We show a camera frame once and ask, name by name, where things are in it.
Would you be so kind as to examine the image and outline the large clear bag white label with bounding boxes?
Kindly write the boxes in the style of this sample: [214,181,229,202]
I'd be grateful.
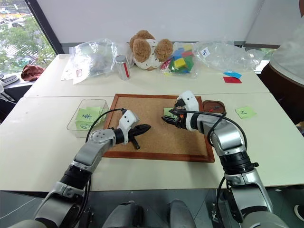
[192,40,265,73]

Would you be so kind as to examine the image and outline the black window frame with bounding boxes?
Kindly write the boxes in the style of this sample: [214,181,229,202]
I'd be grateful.
[24,0,65,55]

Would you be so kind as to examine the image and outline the red paper sheet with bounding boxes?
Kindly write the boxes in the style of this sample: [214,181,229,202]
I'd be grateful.
[223,76,243,85]

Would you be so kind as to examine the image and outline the puffy clear bag dark contents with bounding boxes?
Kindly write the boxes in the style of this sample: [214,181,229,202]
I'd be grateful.
[70,38,119,78]

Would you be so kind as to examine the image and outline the plain green sticky note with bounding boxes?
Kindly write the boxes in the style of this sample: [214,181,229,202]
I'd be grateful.
[163,107,179,120]

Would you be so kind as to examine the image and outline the clear plastic box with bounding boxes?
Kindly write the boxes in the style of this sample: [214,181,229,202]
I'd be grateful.
[66,98,110,139]

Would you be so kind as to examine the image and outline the bag of coloured blocks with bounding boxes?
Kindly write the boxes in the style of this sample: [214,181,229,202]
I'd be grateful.
[159,42,199,78]

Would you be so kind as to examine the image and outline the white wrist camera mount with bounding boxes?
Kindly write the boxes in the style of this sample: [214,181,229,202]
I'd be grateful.
[178,90,199,113]
[118,109,140,145]

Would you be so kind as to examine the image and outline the wood-framed cork board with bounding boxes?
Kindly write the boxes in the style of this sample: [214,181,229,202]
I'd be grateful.
[102,93,216,163]

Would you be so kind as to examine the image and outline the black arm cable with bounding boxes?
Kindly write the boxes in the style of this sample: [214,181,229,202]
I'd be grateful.
[179,109,248,155]
[85,108,127,143]

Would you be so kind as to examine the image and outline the clear jar with red label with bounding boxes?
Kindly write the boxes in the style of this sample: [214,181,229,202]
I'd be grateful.
[115,55,132,81]

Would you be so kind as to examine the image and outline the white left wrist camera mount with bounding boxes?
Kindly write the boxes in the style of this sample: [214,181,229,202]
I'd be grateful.
[118,109,140,145]

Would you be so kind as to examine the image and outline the brown and white plush toy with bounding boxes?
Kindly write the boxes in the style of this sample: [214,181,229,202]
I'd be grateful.
[129,29,174,72]

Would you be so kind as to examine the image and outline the dark grey rounded shape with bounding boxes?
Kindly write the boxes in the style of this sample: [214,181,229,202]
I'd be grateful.
[168,199,197,228]
[104,201,146,228]

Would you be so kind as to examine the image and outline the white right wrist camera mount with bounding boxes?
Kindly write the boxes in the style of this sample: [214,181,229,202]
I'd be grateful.
[178,90,199,113]

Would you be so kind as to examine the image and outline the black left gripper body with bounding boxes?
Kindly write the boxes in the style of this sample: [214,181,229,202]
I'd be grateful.
[129,127,141,151]

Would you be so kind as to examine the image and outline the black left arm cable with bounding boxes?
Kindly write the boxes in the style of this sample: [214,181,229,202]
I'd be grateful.
[85,108,127,143]

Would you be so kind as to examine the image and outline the blue paper sheet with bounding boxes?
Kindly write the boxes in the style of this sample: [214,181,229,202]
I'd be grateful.
[223,70,243,79]

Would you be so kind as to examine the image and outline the person in grey shirt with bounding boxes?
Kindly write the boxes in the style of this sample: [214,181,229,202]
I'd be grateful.
[258,22,304,125]

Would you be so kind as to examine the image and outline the brown oval tray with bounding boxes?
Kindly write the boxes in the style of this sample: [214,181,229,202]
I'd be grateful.
[201,99,227,115]

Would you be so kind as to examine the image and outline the green note with blue writing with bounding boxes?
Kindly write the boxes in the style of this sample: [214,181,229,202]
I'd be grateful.
[76,106,102,123]
[74,120,105,132]

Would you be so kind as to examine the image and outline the green note with black mark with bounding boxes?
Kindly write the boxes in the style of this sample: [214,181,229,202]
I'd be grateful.
[235,105,258,119]

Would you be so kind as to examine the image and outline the flat clear bag red label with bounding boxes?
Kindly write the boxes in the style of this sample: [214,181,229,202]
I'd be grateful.
[60,54,89,85]

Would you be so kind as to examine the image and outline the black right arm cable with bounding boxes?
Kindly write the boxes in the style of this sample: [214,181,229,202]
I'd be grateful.
[179,109,248,155]

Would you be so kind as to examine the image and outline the red-brown cloth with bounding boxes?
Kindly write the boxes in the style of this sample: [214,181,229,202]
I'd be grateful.
[20,64,46,82]

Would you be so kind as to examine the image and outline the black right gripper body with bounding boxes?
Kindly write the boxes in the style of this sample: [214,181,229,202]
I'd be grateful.
[174,98,186,130]

